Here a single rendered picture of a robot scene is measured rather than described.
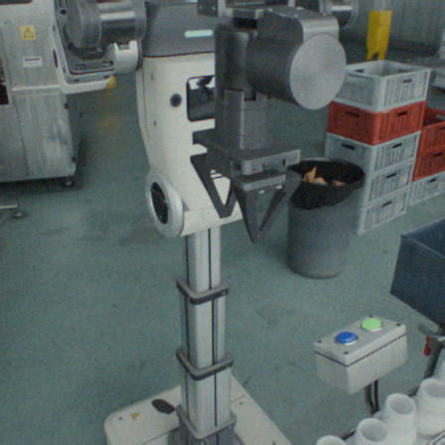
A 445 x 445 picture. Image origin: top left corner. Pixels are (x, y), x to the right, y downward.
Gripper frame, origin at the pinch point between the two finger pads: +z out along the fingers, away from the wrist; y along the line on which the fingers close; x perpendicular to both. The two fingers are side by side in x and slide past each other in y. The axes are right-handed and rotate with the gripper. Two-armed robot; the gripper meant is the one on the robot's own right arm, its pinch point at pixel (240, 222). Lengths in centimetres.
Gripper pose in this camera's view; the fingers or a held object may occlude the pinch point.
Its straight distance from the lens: 50.2
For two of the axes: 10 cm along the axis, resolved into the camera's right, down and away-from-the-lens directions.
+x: 8.5, -2.4, 4.7
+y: 5.2, 4.0, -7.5
